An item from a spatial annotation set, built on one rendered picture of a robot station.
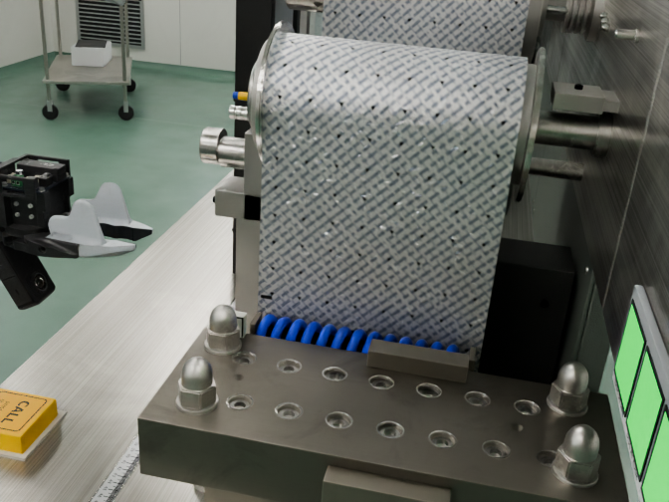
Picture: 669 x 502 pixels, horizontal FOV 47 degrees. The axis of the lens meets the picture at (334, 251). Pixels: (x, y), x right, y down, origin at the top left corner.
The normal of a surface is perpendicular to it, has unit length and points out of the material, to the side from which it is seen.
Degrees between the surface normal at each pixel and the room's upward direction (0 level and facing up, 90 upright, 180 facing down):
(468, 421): 0
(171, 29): 90
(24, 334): 0
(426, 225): 90
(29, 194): 90
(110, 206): 86
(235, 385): 0
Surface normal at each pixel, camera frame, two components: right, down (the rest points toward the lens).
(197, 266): 0.07, -0.91
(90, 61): 0.07, 0.42
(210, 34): -0.21, 0.39
